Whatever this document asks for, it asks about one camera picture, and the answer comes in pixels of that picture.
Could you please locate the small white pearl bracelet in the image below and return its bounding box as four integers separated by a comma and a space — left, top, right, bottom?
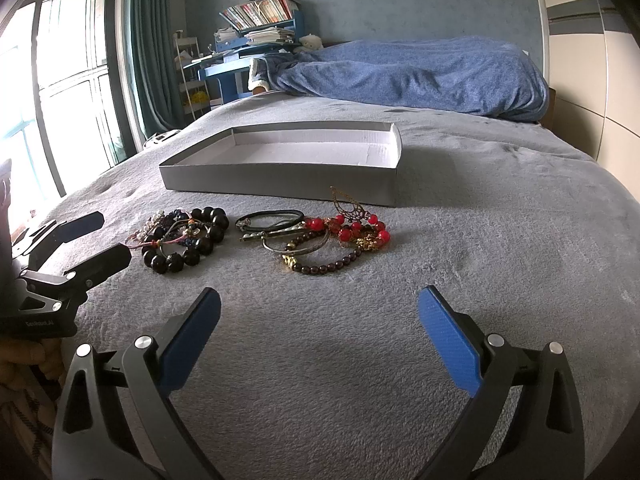
130, 210, 170, 241

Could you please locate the large black bead bracelet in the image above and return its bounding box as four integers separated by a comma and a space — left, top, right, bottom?
141, 206, 231, 276

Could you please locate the dark blue faceted bead bracelet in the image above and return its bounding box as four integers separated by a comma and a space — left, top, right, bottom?
158, 209, 208, 252

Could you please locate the pink cord charm bracelet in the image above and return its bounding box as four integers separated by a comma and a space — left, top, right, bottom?
124, 216, 202, 256

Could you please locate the dark maroon bead bracelet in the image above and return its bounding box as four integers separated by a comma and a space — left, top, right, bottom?
278, 244, 367, 276

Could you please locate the thin metal bangle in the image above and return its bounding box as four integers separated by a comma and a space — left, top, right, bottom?
262, 228, 329, 257

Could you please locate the black cord bracelet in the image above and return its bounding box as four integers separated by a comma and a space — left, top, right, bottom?
234, 209, 305, 241

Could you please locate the red bead gold bracelet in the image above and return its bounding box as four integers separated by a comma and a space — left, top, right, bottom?
305, 186, 393, 254

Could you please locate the person's left hand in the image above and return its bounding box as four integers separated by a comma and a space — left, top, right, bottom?
0, 336, 66, 392

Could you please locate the teal curtain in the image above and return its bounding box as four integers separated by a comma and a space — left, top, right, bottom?
127, 0, 183, 138

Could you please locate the grey bed cover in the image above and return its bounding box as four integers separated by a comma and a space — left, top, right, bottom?
47, 93, 639, 479

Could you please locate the blue desk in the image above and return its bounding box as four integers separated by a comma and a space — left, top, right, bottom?
186, 10, 306, 104

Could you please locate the shallow grey cardboard tray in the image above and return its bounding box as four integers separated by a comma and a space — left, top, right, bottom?
160, 120, 402, 207

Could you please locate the row of books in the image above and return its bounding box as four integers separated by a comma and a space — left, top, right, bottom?
220, 0, 299, 32

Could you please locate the white stuffed toy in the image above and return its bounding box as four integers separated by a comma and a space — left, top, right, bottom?
294, 34, 324, 52

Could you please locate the blue duvet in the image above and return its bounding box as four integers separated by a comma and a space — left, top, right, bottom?
248, 36, 550, 122

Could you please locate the beige wardrobe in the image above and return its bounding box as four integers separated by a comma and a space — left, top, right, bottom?
538, 0, 639, 196

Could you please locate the window with dark frame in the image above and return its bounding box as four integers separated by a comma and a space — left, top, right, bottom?
1, 0, 137, 229

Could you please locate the white wire shelf rack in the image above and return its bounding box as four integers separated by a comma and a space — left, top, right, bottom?
172, 29, 210, 122

